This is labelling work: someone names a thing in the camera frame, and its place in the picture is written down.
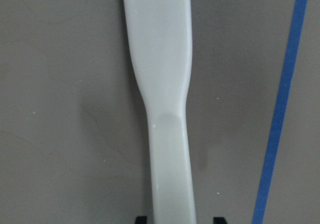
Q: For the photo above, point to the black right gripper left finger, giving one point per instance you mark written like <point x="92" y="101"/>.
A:
<point x="141" y="220"/>

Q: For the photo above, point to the beige hand brush black bristles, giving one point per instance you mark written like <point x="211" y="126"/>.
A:
<point x="160" y="40"/>

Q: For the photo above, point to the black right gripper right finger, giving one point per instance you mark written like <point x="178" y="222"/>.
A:
<point x="219" y="220"/>

